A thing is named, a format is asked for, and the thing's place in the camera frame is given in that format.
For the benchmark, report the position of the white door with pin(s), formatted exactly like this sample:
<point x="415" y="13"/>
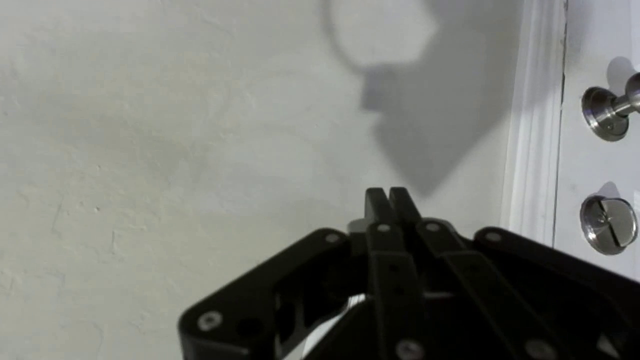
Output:
<point x="595" y="165"/>

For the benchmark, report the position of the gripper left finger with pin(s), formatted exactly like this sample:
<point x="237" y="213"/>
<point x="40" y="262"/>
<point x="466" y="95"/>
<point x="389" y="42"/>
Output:
<point x="300" y="280"/>

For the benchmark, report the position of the silver door knob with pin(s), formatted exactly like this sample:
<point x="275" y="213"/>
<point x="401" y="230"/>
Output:
<point x="611" y="109"/>

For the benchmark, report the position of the white door frame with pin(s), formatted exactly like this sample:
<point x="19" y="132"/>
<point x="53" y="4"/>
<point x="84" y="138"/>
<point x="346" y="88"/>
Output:
<point x="534" y="125"/>

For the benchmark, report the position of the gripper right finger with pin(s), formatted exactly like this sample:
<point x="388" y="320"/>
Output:
<point x="530" y="280"/>

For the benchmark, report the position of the silver deadbolt lock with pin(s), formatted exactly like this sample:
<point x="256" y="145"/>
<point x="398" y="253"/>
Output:
<point x="608" y="224"/>

